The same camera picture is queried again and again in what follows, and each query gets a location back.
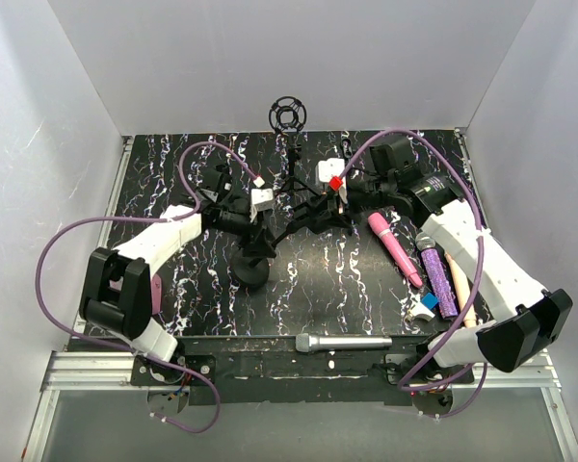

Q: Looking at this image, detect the black tripod stand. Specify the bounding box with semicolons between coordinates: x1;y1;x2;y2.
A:
340;138;354;162
268;95;317;196

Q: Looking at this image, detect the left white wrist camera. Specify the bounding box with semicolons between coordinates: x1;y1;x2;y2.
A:
250;176;275;222

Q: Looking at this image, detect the beige peach microphone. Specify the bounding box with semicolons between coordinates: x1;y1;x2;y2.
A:
444;253;478;328

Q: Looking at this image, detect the pink tall microphone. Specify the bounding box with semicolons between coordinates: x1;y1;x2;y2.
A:
367;212;423;289

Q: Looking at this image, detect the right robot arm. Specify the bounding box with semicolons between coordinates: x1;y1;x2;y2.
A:
315;132;572;383

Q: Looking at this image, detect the white and blue block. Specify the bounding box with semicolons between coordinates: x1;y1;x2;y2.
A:
407;293;438;321

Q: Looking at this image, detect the purple glitter microphone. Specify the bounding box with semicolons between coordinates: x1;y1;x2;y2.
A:
415;231;459;320

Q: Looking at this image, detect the silver grey microphone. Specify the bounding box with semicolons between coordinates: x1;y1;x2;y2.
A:
295;333;393;353

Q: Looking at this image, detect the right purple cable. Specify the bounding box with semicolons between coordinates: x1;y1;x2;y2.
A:
336;128;490;418

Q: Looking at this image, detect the pink plastic block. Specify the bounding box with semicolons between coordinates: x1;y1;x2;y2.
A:
150;274;163;316

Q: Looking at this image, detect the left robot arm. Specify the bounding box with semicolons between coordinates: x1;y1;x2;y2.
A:
79;166;276;385

